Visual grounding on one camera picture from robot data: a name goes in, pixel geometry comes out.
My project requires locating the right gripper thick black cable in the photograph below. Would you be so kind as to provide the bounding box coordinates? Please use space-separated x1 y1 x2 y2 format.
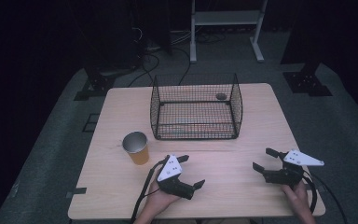
301 170 319 216

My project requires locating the right gripper thin black cable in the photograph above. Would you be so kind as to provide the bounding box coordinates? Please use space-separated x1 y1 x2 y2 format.
310 172 350 224

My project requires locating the white metal stand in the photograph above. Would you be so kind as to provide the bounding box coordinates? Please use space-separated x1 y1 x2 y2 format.
189 0 269 64

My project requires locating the black stand base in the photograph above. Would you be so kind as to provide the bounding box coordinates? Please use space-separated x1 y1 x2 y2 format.
73 65 117 102
282 61 334 98

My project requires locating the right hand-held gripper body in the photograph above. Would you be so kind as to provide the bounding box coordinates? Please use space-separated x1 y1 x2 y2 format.
262 149 325 189

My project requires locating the black floor cable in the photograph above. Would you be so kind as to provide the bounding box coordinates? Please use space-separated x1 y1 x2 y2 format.
127 51 161 89
171 46 192 86

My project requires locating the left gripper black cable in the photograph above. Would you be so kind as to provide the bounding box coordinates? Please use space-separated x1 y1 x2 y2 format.
130 155 172 224

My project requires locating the person's right hand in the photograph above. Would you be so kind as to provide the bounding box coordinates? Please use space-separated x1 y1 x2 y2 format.
281 179 312 217

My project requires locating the black tape square outline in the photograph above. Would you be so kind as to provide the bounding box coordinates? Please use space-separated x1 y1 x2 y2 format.
81 113 101 133

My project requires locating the person's left hand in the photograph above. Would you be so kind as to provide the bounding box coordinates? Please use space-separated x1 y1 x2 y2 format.
143 178 182 219

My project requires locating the black tape strip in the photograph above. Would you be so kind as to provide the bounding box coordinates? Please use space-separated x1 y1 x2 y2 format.
65 187 88 200

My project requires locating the orange cup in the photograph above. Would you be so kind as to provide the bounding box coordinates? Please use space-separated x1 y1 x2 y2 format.
122 131 151 166

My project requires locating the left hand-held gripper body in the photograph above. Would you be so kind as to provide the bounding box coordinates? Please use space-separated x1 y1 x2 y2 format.
157 154 198 201

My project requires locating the black wire mesh basket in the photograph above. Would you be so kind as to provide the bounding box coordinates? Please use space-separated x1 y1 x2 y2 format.
149 73 244 141

